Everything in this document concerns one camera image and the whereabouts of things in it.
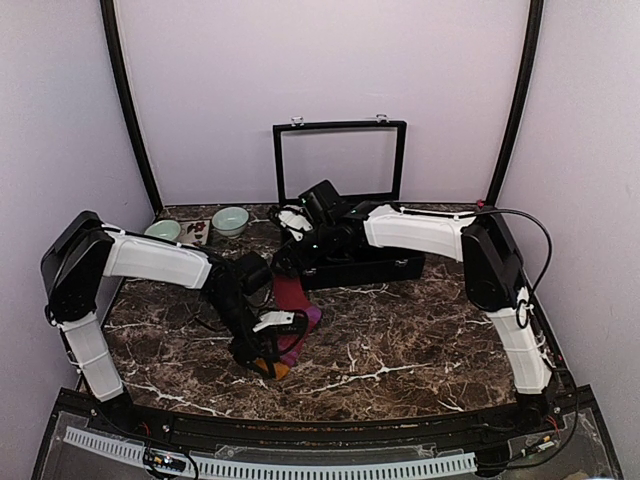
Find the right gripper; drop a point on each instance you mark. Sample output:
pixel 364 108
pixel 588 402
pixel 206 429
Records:
pixel 306 261

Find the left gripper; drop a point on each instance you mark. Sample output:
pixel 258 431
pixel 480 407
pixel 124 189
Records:
pixel 256 349

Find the maroon striped sock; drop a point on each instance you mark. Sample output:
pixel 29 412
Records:
pixel 287 327

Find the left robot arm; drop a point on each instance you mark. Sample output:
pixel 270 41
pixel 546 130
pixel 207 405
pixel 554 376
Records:
pixel 89 251

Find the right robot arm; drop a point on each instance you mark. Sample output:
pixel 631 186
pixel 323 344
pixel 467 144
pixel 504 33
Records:
pixel 493 266

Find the right celadon bowl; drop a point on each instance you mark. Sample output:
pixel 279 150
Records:
pixel 231 221

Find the celadon bowl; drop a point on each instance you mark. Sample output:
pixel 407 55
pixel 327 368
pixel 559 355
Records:
pixel 231 221
pixel 164 229

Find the black display case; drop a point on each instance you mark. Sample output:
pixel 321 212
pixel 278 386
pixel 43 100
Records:
pixel 361 263

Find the floral coaster mat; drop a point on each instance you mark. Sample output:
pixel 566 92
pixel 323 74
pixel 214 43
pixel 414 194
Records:
pixel 195 232

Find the left celadon bowl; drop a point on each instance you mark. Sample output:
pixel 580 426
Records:
pixel 164 229

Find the small circuit board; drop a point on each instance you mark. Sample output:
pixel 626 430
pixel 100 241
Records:
pixel 163 462

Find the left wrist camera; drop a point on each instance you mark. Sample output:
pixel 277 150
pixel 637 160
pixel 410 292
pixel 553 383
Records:
pixel 254 275

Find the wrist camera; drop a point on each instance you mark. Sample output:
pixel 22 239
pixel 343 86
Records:
pixel 254 275
pixel 323 204

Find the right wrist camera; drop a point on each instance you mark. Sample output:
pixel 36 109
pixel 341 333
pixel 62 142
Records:
pixel 323 204

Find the white slotted cable duct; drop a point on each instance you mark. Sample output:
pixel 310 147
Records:
pixel 238 462

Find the black front rail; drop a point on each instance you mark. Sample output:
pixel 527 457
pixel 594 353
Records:
pixel 482 429

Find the left black frame post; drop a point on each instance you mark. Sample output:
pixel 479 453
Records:
pixel 126 100

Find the black frame post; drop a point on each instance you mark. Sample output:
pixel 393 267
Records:
pixel 126 100
pixel 525 71

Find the right black frame post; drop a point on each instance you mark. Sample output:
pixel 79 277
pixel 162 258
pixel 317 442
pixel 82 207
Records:
pixel 525 71

